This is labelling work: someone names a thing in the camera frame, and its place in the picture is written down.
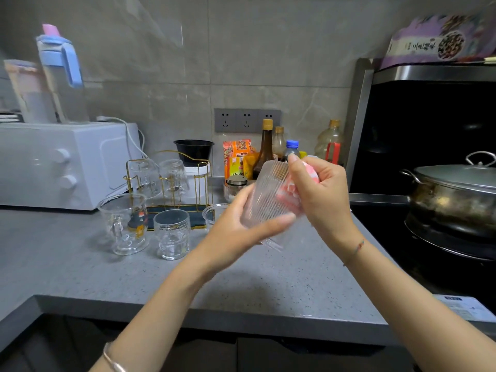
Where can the person's left hand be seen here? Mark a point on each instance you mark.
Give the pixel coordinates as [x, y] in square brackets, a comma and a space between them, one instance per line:
[228, 240]

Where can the person's right hand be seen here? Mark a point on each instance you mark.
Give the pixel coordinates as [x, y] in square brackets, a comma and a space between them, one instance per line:
[329, 201]

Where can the cartoon cat print glass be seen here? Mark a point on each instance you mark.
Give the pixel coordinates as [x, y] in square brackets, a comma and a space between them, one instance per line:
[211, 214]

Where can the pink striped cloth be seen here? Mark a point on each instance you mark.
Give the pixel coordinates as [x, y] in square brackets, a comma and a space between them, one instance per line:
[290, 193]

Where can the short textured glass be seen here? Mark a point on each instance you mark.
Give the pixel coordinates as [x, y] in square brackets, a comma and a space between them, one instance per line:
[171, 236]

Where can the small ribbed clear glass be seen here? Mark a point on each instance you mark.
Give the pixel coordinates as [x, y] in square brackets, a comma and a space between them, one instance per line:
[267, 189]

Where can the embossed ribbed clear glass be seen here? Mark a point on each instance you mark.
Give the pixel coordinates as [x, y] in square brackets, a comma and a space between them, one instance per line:
[174, 178]

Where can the penguin print glass mug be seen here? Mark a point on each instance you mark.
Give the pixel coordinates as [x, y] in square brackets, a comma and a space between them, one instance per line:
[121, 228]

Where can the person's left forearm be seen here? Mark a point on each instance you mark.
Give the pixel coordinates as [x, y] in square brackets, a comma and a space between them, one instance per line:
[147, 325]

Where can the person's right forearm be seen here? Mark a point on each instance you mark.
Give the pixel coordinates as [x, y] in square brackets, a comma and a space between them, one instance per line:
[418, 309]

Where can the glass spice jar steel lid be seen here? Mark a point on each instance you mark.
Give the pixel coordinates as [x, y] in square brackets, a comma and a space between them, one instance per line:
[236, 181]

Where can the dark bottle blue cap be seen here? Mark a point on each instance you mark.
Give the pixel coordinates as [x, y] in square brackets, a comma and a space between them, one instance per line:
[291, 147]

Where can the white plastic bucket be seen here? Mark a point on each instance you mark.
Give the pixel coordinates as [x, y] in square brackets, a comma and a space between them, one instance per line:
[197, 180]

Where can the clear bottle brown cap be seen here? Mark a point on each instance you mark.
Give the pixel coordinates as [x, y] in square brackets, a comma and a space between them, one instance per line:
[279, 143]

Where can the yellow seasoning pouch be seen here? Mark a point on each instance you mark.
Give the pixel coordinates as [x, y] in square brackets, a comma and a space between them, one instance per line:
[250, 164]

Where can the dark brown glass bottle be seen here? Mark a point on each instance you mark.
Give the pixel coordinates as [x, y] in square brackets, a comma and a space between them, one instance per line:
[265, 151]

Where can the orange seasoning packet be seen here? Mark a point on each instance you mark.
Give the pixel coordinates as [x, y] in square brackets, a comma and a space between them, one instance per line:
[235, 158]

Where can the black plastic bowl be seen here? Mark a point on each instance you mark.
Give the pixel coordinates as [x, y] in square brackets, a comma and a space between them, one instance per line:
[193, 151]

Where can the stainless steel pot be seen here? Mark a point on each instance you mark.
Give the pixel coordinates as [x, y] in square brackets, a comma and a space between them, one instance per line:
[453, 209]

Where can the steel pot lid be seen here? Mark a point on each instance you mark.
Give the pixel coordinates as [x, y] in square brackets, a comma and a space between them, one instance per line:
[461, 176]

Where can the white label sticker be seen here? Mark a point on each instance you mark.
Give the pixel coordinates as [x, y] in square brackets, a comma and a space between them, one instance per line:
[469, 307]

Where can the white microwave oven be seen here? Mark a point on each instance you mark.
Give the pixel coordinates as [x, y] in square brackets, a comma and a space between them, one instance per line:
[66, 166]

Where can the purple food packet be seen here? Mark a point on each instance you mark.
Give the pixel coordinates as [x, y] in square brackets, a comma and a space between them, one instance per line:
[418, 44]

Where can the pale yellow flat pack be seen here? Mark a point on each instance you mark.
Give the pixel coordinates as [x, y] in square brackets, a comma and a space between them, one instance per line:
[490, 60]

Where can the clear jug blue lid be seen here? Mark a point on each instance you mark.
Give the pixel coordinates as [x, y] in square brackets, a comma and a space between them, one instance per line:
[62, 94]

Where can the clear container pink lid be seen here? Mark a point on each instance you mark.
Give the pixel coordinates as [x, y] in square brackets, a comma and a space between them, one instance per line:
[29, 96]

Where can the stack of flat coasters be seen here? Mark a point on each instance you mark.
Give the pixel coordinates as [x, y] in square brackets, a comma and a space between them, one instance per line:
[11, 117]

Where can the grey wall socket panel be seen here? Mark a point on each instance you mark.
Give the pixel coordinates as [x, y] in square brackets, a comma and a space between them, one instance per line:
[247, 120]

